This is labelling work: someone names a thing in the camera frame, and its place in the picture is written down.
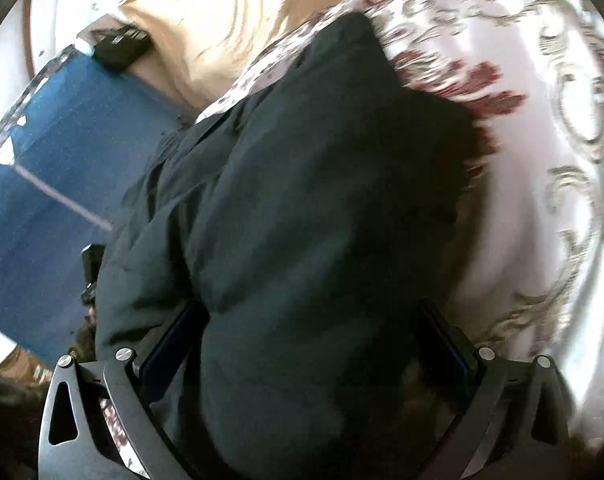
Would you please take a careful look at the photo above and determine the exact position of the dark green large garment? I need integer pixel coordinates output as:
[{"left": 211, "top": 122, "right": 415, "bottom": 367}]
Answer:
[{"left": 96, "top": 13, "right": 481, "bottom": 479}]

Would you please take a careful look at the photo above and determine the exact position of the blue floral fabric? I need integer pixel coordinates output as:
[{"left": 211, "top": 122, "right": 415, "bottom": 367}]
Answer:
[{"left": 0, "top": 48, "right": 184, "bottom": 363}]

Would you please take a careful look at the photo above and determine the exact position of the black bag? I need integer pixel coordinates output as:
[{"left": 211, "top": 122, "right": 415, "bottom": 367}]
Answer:
[{"left": 90, "top": 25, "right": 152, "bottom": 74}]

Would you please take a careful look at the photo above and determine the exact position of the yellow draped cloth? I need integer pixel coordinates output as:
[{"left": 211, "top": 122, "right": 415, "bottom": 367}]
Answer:
[{"left": 120, "top": 0, "right": 341, "bottom": 110}]

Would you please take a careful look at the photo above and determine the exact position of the floral satin bedspread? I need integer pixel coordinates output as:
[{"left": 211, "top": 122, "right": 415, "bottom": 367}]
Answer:
[{"left": 209, "top": 0, "right": 604, "bottom": 450}]

